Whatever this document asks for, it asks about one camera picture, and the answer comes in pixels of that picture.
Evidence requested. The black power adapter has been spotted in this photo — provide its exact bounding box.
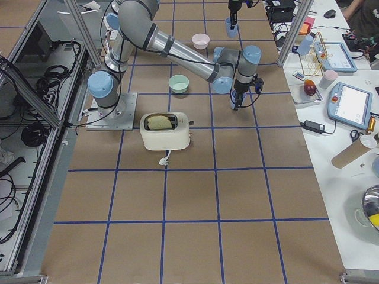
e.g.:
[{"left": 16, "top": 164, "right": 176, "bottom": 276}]
[{"left": 300, "top": 120, "right": 325, "bottom": 134}]

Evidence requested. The pink bowl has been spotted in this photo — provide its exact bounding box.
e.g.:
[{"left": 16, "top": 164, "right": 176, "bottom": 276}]
[{"left": 191, "top": 33, "right": 210, "bottom": 50}]

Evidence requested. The teach pendant tablet upper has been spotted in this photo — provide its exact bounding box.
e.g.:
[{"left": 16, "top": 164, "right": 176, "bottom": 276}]
[{"left": 313, "top": 42, "right": 358, "bottom": 73}]

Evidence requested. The teach pendant tablet lower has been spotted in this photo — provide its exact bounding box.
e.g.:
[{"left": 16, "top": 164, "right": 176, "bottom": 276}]
[{"left": 327, "top": 82, "right": 372, "bottom": 130}]

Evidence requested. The green bowl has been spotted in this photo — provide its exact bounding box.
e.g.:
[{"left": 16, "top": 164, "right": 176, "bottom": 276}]
[{"left": 168, "top": 75, "right": 190, "bottom": 94}]

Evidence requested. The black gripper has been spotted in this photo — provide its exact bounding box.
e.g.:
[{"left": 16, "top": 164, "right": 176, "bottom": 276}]
[{"left": 232, "top": 84, "right": 248, "bottom": 111}]

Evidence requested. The apple on tray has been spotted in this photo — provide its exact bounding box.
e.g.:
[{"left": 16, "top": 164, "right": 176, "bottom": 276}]
[{"left": 303, "top": 79, "right": 317, "bottom": 96}]

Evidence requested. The blue cup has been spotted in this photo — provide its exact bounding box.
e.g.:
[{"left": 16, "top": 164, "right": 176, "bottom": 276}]
[
  {"left": 297, "top": 35, "right": 313, "bottom": 56},
  {"left": 230, "top": 90, "right": 248, "bottom": 110},
  {"left": 225, "top": 18, "right": 238, "bottom": 38}
]

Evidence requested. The white toaster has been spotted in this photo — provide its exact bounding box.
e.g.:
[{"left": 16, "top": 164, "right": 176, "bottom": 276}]
[{"left": 140, "top": 112, "right": 190, "bottom": 151}]

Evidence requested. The grey cup on desk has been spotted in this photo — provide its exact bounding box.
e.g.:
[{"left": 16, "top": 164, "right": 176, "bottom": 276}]
[{"left": 319, "top": 70, "right": 339, "bottom": 89}]

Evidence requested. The blue cup on rack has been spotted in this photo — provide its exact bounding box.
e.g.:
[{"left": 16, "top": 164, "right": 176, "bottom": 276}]
[{"left": 297, "top": 35, "right": 313, "bottom": 56}]

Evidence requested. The cardboard tube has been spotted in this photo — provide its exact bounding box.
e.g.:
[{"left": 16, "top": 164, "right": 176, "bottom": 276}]
[{"left": 331, "top": 135, "right": 377, "bottom": 169}]

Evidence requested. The metal bowl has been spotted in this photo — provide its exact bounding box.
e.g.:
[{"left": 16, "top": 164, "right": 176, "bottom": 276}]
[{"left": 362, "top": 185, "right": 378, "bottom": 231}]

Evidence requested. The gold wire rack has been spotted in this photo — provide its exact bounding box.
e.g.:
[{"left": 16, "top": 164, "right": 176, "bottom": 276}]
[{"left": 299, "top": 31, "right": 324, "bottom": 77}]

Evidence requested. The toast slice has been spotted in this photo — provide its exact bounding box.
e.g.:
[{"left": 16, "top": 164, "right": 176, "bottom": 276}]
[{"left": 147, "top": 115, "right": 172, "bottom": 130}]

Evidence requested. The teach pendant tablet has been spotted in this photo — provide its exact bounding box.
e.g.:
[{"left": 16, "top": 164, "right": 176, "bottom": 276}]
[
  {"left": 313, "top": 42, "right": 358, "bottom": 73},
  {"left": 327, "top": 82, "right": 372, "bottom": 130}
]

